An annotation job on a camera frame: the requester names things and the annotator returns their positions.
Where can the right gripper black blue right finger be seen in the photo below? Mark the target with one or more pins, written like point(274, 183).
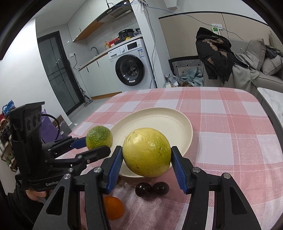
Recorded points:
point(231, 208)

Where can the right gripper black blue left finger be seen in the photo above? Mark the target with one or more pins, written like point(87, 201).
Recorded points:
point(62, 209)

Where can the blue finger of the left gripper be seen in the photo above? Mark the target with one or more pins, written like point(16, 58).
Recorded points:
point(64, 145)

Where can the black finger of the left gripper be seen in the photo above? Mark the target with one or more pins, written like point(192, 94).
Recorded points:
point(80, 162)

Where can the small green passion fruit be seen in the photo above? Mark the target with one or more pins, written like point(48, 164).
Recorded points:
point(99, 136)

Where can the orange tangerine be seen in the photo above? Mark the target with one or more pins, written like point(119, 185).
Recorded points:
point(114, 207)

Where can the dark plum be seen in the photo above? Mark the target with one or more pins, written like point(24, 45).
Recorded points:
point(161, 188)
point(143, 189)

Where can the person's left hand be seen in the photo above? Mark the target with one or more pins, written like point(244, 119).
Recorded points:
point(36, 196)

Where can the purple bag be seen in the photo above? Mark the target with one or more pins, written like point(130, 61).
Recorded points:
point(50, 128)

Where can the wooden shelf rack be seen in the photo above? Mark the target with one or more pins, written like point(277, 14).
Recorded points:
point(7, 154)

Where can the white kitchen counter cabinet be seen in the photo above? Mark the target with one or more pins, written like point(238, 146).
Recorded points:
point(99, 77)

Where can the black glass door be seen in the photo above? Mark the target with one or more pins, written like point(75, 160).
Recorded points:
point(59, 72)

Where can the pink checkered tablecloth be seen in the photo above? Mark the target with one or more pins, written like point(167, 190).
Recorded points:
point(231, 133)

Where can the white washing machine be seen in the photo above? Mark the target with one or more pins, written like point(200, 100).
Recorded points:
point(131, 66)

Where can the cream round plate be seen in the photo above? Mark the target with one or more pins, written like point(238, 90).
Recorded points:
point(174, 125)

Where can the black cooker on counter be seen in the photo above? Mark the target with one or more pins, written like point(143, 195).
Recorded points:
point(126, 33)

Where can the white marble side table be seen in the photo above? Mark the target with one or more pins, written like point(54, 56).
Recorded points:
point(271, 101)

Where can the grey clothing pile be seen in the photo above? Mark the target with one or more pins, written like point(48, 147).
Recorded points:
point(245, 71)

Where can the grey sofa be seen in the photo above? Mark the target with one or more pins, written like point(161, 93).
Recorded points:
point(270, 69)

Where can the black patterned basket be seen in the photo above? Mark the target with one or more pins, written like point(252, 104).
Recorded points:
point(186, 72)

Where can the range hood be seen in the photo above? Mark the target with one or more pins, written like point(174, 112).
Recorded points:
point(115, 11)

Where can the black jacket on chair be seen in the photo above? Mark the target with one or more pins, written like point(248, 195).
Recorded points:
point(215, 53)

